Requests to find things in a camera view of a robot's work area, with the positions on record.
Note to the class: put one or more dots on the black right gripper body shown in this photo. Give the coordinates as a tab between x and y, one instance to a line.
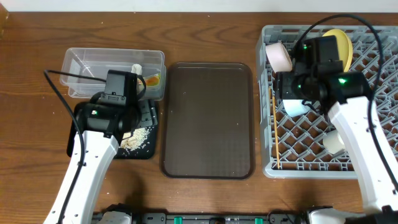
295	87

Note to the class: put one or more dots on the light blue bowl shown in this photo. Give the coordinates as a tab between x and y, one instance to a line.
295	107

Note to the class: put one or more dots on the black waste tray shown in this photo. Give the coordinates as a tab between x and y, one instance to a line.
145	153

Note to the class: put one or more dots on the wooden chopstick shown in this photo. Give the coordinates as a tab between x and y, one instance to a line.
276	132
270	99

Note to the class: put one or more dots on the rice and food scraps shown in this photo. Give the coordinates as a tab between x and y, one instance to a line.
132	142

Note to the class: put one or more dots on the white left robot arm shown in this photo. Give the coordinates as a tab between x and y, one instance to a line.
91	156

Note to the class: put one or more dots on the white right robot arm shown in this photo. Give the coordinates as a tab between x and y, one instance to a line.
346	98

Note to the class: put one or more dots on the pale green cup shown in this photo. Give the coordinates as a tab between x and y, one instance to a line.
333	142

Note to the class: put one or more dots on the yellow plate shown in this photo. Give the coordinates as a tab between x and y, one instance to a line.
344	45

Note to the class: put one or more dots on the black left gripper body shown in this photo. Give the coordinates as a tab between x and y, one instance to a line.
149	113

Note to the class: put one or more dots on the dark brown serving tray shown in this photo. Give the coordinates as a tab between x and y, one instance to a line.
209	125

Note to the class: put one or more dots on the grey dishwasher rack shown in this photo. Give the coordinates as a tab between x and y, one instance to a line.
301	151

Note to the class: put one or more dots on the green snack wrapper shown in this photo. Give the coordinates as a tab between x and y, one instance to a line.
152	80

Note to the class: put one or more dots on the pink white bowl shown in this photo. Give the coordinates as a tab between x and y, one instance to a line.
278	57

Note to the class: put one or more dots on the white tissue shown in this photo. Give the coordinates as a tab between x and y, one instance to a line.
137	69

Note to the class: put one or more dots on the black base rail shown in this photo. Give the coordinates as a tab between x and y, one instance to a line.
121	213

